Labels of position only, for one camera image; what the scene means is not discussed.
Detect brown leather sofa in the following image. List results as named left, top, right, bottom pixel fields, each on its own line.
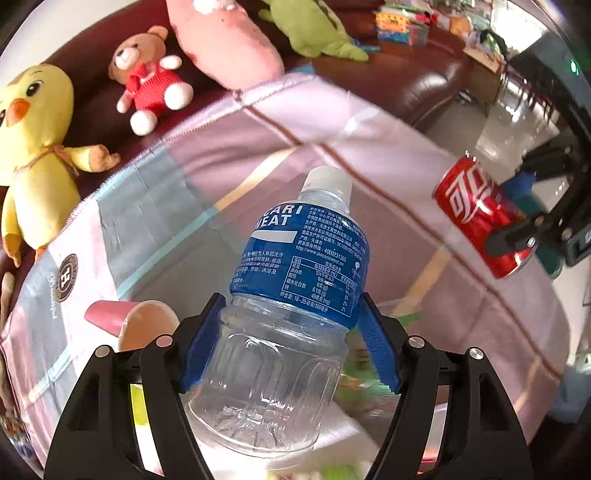
left=0, top=0, right=476, bottom=296

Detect beige plush toy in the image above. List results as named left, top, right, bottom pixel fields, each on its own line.
left=0, top=271, right=16, bottom=328

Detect light blue plastic object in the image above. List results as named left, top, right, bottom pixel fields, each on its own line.
left=549, top=355, right=591, bottom=423

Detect clear bottle with blue label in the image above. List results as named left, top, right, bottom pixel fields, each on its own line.
left=185, top=166, right=372, bottom=457

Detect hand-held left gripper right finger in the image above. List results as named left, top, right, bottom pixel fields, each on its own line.
left=358, top=293, right=539, bottom=480

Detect green plastic lid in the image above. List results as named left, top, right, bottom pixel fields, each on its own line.
left=130, top=385, right=149, bottom=426

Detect green plush toy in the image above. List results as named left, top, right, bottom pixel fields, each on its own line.
left=259, top=0, right=370, bottom=63

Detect green snack packet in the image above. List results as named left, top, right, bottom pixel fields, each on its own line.
left=339, top=311, right=423, bottom=398

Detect teddy bear in red outfit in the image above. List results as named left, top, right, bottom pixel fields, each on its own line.
left=108, top=25, right=195, bottom=136

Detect pink plush toy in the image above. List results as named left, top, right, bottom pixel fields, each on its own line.
left=165, top=0, right=286, bottom=90

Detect red soda can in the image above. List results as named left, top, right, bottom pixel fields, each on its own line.
left=431, top=156, right=539, bottom=279

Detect colourful snack wrappers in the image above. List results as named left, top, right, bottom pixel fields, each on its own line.
left=0, top=408, right=29, bottom=460

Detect colourful patterned box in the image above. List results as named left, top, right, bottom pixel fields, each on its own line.
left=375, top=11, right=431, bottom=47

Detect wooden side table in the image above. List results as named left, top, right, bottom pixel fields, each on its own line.
left=462, top=28, right=511, bottom=118

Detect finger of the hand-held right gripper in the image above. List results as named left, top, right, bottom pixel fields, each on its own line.
left=488, top=215, right=561, bottom=259
left=502, top=138, right=583, bottom=199

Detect pink paper cup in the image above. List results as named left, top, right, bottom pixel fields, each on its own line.
left=84, top=299, right=181, bottom=354

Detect checked pastel blanket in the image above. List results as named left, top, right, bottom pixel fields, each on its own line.
left=0, top=74, right=573, bottom=480

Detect yellow chick plush toy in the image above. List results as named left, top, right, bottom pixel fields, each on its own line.
left=0, top=64, right=122, bottom=268

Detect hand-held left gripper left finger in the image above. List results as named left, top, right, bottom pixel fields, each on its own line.
left=44, top=292, right=227, bottom=480

